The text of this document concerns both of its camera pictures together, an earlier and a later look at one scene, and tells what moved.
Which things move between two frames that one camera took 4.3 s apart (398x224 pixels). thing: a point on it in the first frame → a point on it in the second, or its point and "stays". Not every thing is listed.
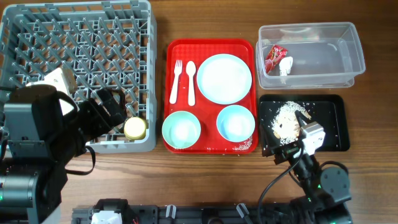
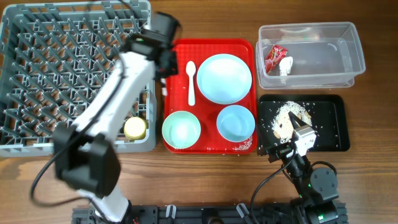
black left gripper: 117,112 → 174,70
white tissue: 285,65 stays
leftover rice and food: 285,125 stays
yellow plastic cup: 135,128 stays
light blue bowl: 235,123 stays
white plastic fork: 178,71 → 164,90
